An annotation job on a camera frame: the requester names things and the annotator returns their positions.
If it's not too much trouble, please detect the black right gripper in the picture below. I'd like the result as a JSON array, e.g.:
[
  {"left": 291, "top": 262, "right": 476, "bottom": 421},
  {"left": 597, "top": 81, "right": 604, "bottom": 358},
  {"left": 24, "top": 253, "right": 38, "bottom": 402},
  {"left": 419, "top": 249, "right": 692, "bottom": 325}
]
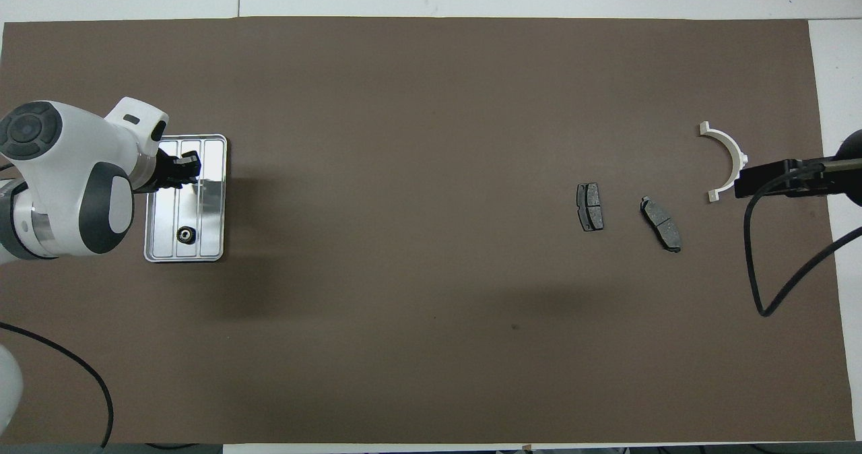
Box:
[{"left": 733, "top": 129, "right": 862, "bottom": 207}]

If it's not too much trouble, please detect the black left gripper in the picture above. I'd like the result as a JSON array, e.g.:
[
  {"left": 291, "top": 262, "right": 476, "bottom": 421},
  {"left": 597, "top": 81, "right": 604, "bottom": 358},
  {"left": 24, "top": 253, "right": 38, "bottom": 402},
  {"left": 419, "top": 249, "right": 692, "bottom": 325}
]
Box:
[{"left": 138, "top": 151, "right": 202, "bottom": 193}]

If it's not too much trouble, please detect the silver metal tray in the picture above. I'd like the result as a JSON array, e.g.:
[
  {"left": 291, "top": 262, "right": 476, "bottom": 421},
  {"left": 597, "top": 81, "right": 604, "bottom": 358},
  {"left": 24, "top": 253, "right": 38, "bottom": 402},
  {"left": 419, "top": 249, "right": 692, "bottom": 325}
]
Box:
[{"left": 144, "top": 134, "right": 228, "bottom": 263}]

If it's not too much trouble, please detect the tapered dark grey brake pad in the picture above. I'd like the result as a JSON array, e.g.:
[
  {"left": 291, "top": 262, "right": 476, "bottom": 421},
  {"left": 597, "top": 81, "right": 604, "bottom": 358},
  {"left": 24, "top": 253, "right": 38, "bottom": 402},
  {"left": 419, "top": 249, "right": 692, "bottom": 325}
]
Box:
[{"left": 640, "top": 197, "right": 682, "bottom": 253}]

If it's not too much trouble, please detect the rectangular dark grey brake pad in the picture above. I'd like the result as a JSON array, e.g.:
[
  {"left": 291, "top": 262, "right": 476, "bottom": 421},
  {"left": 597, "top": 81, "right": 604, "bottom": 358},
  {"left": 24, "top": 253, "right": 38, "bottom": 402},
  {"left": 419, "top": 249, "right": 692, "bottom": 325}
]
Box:
[{"left": 576, "top": 183, "right": 604, "bottom": 232}]

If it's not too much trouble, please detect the brown table mat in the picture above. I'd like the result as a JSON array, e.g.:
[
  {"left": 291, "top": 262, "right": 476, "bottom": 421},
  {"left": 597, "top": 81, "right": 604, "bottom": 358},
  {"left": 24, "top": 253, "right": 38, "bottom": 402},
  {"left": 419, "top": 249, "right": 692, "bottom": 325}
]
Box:
[{"left": 0, "top": 16, "right": 856, "bottom": 445}]

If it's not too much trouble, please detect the white curved plastic bracket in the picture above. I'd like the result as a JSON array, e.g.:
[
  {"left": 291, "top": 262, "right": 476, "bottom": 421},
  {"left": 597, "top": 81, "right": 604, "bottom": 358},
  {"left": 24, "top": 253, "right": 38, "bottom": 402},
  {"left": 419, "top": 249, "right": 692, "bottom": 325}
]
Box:
[{"left": 698, "top": 121, "right": 750, "bottom": 203}]

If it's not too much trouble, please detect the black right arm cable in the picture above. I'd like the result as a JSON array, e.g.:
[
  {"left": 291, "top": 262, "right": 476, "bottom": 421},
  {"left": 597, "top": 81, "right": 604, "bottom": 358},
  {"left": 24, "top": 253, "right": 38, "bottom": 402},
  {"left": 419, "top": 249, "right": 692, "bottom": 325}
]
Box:
[{"left": 743, "top": 160, "right": 862, "bottom": 318}]

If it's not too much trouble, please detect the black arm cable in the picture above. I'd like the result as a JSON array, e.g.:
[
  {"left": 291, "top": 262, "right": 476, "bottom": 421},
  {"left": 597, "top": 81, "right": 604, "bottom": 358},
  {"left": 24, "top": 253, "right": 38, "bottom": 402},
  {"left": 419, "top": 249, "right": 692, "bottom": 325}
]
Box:
[
  {"left": 0, "top": 322, "right": 114, "bottom": 449},
  {"left": 743, "top": 160, "right": 862, "bottom": 318}
]

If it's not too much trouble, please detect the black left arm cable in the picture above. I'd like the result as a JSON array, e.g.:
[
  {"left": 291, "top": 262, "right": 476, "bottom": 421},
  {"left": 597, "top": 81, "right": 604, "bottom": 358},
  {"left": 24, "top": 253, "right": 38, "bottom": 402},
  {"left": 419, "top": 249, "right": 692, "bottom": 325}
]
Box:
[{"left": 0, "top": 322, "right": 114, "bottom": 449}]

